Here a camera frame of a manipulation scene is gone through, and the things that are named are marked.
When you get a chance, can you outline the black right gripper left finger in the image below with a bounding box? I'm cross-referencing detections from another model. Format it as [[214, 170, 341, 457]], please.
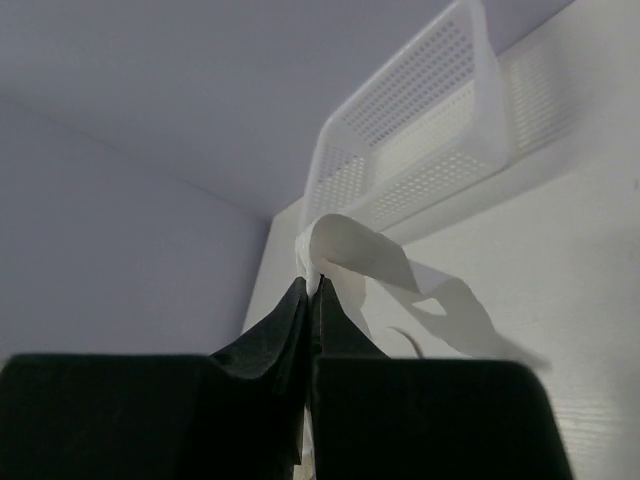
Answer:
[[1, 278, 308, 479]]

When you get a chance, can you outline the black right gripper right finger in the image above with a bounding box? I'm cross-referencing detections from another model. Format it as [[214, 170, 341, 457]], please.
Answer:
[[309, 280, 573, 479]]

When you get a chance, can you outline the white bra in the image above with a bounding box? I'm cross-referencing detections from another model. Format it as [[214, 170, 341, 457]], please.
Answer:
[[295, 214, 550, 371]]

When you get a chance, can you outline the white perforated plastic basket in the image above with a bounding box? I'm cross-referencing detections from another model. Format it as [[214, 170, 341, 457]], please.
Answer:
[[299, 1, 510, 232]]

